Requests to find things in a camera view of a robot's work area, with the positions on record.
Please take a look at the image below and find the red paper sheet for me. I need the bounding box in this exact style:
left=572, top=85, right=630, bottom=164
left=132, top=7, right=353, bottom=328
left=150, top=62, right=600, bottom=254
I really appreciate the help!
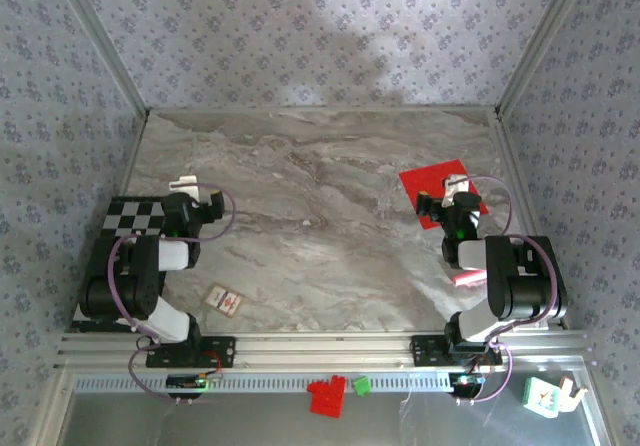
left=398, top=158, right=490, bottom=231

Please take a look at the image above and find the steel sheet shelf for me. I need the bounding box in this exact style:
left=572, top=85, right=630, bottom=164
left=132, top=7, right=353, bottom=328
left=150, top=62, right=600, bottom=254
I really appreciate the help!
left=62, top=390, right=609, bottom=446

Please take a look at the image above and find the black white checkerboard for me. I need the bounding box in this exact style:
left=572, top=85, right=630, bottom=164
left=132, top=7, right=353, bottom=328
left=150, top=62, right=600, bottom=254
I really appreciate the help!
left=71, top=194, right=169, bottom=335

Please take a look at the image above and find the small printed playing card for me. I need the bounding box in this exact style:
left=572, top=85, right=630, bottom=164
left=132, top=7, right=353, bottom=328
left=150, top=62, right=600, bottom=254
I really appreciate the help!
left=203, top=283, right=245, bottom=320

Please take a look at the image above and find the white green toy clock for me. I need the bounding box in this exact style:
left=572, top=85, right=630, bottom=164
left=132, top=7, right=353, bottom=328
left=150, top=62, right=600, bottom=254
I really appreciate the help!
left=522, top=376, right=564, bottom=420

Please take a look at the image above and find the beige wooden toy piece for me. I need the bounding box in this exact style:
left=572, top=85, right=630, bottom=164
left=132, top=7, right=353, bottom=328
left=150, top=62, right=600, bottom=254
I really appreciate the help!
left=557, top=376, right=589, bottom=415

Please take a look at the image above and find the red toy brick stack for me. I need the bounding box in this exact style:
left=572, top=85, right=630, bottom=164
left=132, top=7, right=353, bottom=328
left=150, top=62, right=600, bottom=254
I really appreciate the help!
left=306, top=374, right=347, bottom=420

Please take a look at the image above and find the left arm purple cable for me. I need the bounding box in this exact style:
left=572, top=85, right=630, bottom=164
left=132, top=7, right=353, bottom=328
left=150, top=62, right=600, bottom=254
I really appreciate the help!
left=108, top=183, right=237, bottom=406

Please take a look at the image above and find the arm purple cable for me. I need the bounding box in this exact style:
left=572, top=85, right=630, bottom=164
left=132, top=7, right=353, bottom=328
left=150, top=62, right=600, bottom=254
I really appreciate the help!
left=457, top=175, right=560, bottom=406
left=108, top=183, right=237, bottom=406

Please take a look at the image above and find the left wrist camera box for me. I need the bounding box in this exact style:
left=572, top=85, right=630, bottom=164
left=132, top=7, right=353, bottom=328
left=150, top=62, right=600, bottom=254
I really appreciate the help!
left=168, top=175, right=201, bottom=200

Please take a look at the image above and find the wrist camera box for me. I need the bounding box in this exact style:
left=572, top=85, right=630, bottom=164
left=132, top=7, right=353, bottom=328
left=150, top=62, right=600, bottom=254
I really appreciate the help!
left=444, top=174, right=471, bottom=205
left=168, top=175, right=201, bottom=200

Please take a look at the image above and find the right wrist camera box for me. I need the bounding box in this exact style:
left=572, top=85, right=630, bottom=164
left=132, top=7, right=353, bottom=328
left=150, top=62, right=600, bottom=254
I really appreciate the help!
left=444, top=174, right=471, bottom=205

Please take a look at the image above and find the aluminium table side rail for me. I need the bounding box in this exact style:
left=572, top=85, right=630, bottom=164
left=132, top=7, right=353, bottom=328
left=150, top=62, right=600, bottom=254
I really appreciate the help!
left=492, top=113, right=571, bottom=331
left=117, top=110, right=152, bottom=200

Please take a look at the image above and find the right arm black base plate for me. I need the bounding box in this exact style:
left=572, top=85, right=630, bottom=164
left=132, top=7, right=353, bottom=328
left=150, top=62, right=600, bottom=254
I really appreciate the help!
left=410, top=334, right=504, bottom=367

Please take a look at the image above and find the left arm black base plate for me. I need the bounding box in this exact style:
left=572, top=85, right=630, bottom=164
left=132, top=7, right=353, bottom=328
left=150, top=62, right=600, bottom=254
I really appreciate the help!
left=145, top=335, right=237, bottom=370

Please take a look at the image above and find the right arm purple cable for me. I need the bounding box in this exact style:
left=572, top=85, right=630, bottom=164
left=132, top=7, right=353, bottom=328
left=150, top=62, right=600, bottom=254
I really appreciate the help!
left=457, top=175, right=560, bottom=406

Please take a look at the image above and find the aluminium front rail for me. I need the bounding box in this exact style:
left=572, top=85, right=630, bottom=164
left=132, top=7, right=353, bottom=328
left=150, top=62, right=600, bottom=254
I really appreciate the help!
left=53, top=329, right=596, bottom=370

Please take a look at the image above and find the grey slotted cable duct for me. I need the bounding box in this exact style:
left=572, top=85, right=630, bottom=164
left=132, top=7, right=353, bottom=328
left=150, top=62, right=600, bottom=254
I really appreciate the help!
left=72, top=370, right=454, bottom=395

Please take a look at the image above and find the aluminium frame post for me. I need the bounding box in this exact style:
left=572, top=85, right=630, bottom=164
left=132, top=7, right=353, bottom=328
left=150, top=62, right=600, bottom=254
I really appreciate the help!
left=49, top=0, right=152, bottom=120
left=494, top=0, right=597, bottom=122

